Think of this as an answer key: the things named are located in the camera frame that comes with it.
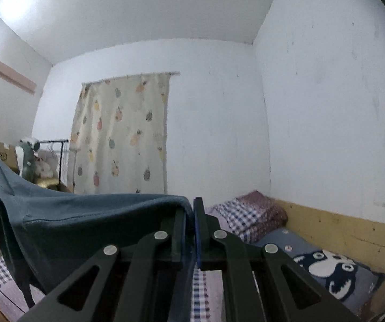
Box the dark teal shirt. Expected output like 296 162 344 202
0 160 193 308

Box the black clothes rack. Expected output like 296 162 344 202
37 139 70 190

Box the folded plaid quilt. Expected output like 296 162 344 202
205 191 288 243

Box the blue cartoon pillow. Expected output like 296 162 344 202
254 228 385 316

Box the wooden headboard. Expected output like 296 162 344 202
274 199 385 313

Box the plaid bed sheet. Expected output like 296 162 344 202
0 257 226 321

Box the pineapple print curtain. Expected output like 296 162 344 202
67 73 172 195

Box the cardboard box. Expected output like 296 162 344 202
0 142 19 174

